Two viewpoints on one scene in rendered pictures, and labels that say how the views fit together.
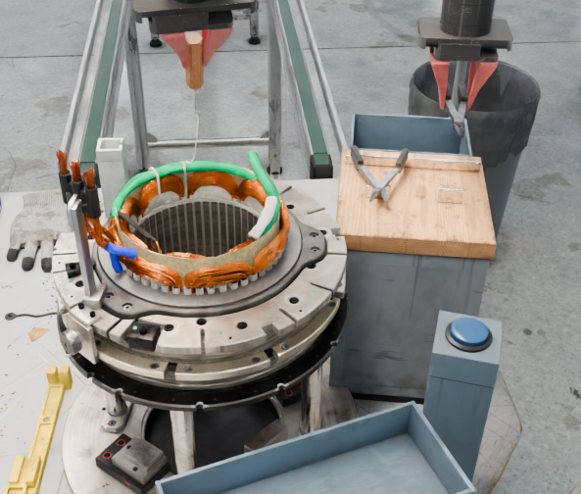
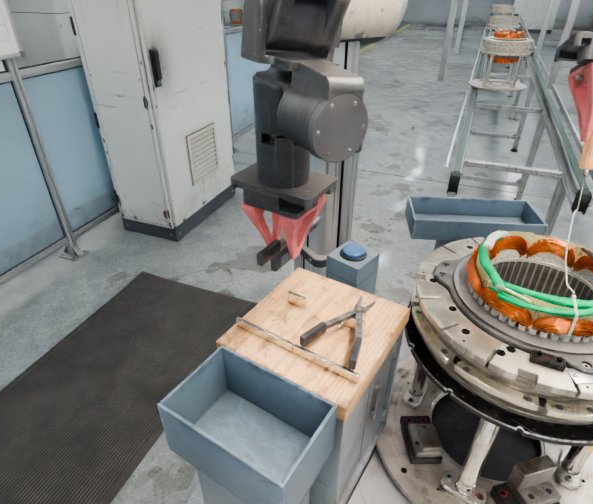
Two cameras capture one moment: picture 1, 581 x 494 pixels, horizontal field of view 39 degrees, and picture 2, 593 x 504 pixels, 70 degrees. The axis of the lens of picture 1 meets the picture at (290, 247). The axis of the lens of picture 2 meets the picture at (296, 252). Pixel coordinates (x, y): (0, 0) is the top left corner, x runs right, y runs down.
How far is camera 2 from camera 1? 1.29 m
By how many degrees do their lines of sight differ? 105
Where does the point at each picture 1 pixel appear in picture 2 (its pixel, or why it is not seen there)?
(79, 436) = not seen: outside the picture
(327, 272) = (441, 254)
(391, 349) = not seen: hidden behind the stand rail
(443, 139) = (183, 434)
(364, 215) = (376, 316)
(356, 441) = (443, 232)
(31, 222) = not seen: outside the picture
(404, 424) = (417, 230)
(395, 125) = (232, 458)
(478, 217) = (288, 287)
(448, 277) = not seen: hidden behind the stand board
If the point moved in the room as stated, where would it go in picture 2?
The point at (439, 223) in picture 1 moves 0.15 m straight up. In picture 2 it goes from (323, 290) to (327, 200)
